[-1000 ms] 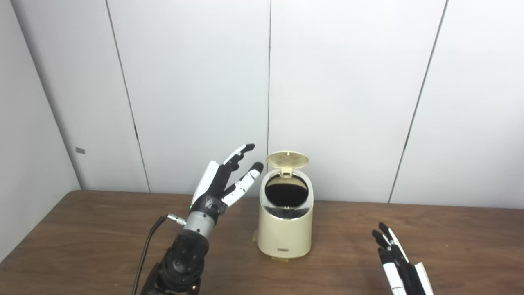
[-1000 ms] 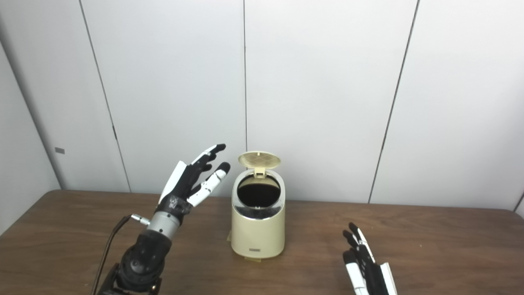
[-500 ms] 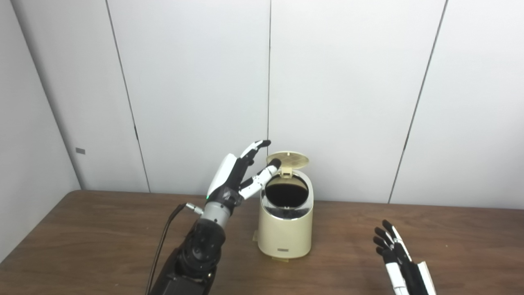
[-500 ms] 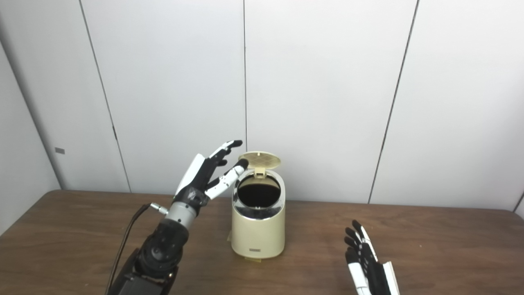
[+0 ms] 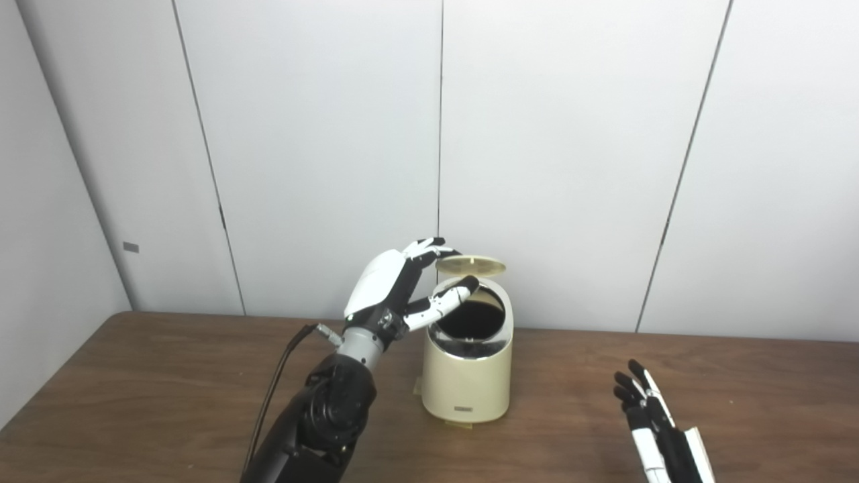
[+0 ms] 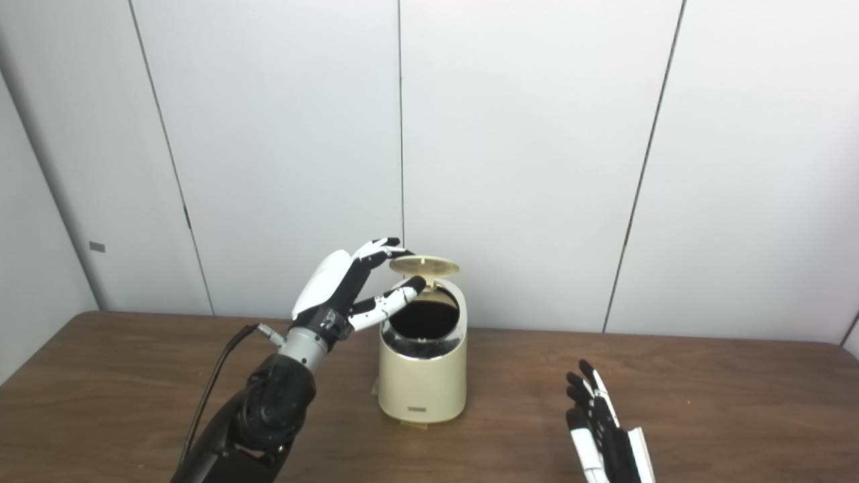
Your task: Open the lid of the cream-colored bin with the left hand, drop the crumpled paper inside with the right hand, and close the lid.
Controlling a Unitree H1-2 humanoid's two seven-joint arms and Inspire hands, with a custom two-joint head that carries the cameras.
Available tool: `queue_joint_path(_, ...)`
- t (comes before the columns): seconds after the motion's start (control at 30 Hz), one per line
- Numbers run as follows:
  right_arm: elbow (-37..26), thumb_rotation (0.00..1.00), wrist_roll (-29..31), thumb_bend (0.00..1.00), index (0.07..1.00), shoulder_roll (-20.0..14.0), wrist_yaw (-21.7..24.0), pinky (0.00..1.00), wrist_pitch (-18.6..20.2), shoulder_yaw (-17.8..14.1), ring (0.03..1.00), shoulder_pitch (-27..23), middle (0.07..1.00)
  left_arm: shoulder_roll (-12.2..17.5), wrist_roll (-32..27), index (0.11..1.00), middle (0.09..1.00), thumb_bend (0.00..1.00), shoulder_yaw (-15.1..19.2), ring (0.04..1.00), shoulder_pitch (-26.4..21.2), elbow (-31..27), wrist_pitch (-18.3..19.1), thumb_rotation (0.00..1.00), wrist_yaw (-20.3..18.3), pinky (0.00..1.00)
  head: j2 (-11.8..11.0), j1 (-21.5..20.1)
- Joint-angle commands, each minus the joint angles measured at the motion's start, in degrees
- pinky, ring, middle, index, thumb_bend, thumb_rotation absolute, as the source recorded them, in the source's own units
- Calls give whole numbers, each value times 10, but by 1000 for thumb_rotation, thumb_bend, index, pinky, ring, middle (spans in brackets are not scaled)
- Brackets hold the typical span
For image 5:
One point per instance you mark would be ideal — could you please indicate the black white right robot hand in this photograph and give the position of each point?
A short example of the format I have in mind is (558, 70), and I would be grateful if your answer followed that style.
(661, 429)

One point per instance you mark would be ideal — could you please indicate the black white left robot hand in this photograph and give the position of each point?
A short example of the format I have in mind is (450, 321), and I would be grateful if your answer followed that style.
(379, 285)

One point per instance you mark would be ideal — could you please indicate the round cream bin lid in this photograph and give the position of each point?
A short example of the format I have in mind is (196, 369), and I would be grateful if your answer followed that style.
(470, 265)

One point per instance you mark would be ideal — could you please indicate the cream-colored bin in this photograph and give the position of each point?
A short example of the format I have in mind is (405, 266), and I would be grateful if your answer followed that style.
(468, 362)

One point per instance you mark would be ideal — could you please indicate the small grey wall label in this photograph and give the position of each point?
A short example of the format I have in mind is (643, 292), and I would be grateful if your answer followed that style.
(131, 247)

